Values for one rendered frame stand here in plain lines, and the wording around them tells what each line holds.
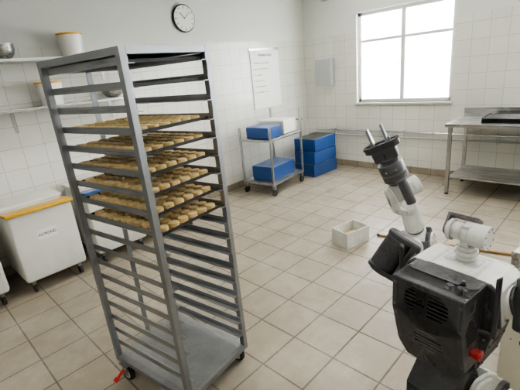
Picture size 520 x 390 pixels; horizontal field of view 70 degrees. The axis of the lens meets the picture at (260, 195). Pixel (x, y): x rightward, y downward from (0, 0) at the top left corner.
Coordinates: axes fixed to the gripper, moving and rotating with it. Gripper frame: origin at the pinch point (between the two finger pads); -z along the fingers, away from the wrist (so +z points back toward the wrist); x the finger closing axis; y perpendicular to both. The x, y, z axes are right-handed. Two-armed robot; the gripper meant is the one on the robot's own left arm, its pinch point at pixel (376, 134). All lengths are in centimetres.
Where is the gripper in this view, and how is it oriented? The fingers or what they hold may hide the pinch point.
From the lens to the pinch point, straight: 135.6
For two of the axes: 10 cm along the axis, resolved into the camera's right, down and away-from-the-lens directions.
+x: 8.0, -3.1, -5.1
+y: -3.5, 4.5, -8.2
